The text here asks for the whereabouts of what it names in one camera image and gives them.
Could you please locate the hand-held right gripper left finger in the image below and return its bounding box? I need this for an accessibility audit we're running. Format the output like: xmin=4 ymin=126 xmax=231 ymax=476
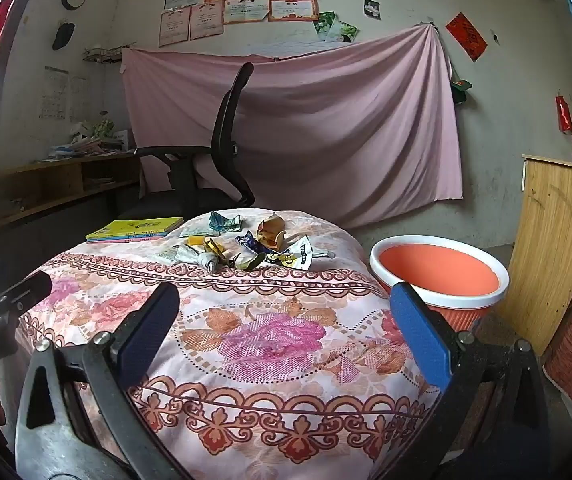
xmin=14 ymin=281 xmax=187 ymax=480

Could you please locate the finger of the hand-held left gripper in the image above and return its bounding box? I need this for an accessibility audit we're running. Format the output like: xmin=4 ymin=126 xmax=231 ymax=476
xmin=0 ymin=270 xmax=54 ymax=322

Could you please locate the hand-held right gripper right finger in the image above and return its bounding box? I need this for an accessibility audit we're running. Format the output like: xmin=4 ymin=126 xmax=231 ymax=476
xmin=390 ymin=281 xmax=552 ymax=480

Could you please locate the orange basin with white rim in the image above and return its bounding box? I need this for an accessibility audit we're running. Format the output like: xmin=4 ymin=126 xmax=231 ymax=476
xmin=369 ymin=236 xmax=511 ymax=333

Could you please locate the grey white wrapper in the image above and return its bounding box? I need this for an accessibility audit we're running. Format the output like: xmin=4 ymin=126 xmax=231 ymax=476
xmin=173 ymin=244 xmax=224 ymax=273

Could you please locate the dark green wrapper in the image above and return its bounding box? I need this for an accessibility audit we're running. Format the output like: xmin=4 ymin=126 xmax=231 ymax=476
xmin=228 ymin=251 xmax=267 ymax=271

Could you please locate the green and blue wrapper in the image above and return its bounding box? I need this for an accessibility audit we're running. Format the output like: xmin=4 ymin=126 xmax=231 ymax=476
xmin=209 ymin=211 xmax=243 ymax=234

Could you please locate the blue and white wrapper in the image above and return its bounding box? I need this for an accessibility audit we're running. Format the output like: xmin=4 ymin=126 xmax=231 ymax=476
xmin=235 ymin=232 xmax=267 ymax=256

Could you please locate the white wrapper with yellow print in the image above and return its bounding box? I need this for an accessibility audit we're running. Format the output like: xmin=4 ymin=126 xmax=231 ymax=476
xmin=266 ymin=236 xmax=315 ymax=270

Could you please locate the torn red snack wrapper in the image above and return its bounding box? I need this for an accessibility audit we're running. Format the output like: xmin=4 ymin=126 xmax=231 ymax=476
xmin=257 ymin=213 xmax=289 ymax=253

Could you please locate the thin pink book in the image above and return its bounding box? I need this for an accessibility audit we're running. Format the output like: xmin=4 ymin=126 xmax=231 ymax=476
xmin=87 ymin=237 xmax=167 ymax=245

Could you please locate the yellow book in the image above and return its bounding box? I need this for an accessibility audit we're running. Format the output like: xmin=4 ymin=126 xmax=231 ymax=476
xmin=86 ymin=217 xmax=185 ymax=241

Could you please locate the floral pink blanket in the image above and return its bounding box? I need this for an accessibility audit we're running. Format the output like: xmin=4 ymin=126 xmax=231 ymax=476
xmin=14 ymin=208 xmax=447 ymax=480

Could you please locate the wooden shelf with papers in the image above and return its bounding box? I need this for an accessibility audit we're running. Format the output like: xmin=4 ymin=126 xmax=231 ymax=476
xmin=0 ymin=152 xmax=141 ymax=226

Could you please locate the pile of papers and books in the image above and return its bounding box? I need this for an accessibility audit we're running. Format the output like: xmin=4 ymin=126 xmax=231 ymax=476
xmin=33 ymin=125 xmax=136 ymax=161

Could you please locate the light wooden cabinet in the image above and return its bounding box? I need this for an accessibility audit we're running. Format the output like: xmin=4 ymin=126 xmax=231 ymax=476
xmin=496 ymin=124 xmax=572 ymax=357

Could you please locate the patterned plastic bag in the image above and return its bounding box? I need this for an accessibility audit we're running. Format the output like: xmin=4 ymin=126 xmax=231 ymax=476
xmin=68 ymin=117 xmax=116 ymax=141

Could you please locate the black office chair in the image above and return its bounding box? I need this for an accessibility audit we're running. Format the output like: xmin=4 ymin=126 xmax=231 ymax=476
xmin=116 ymin=62 xmax=257 ymax=221

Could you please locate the pink hanging cloth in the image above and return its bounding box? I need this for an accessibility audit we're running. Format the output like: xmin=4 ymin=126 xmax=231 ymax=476
xmin=120 ymin=24 xmax=464 ymax=231

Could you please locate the green hanging hat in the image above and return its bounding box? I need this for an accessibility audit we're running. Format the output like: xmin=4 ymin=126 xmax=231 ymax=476
xmin=450 ymin=77 xmax=473 ymax=106

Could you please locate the black hanging cap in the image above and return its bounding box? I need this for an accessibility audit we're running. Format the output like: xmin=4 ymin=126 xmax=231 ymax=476
xmin=52 ymin=19 xmax=76 ymax=52

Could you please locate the red hanging ornament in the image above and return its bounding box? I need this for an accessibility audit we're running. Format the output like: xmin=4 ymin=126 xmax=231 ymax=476
xmin=555 ymin=91 xmax=572 ymax=134

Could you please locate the green plant photo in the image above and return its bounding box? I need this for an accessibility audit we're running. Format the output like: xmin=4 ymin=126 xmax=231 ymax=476
xmin=314 ymin=11 xmax=337 ymax=37
xmin=325 ymin=20 xmax=359 ymax=44

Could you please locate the white paper wall chart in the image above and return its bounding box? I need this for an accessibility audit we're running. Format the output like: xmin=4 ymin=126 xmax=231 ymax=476
xmin=40 ymin=66 xmax=70 ymax=121
xmin=68 ymin=76 xmax=89 ymax=122

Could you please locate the small wire wall shelf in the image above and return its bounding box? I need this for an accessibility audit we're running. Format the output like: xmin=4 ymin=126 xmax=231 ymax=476
xmin=83 ymin=44 xmax=125 ymax=65

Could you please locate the red paper wall poster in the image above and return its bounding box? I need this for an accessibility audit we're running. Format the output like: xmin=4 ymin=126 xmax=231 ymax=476
xmin=445 ymin=12 xmax=488 ymax=62

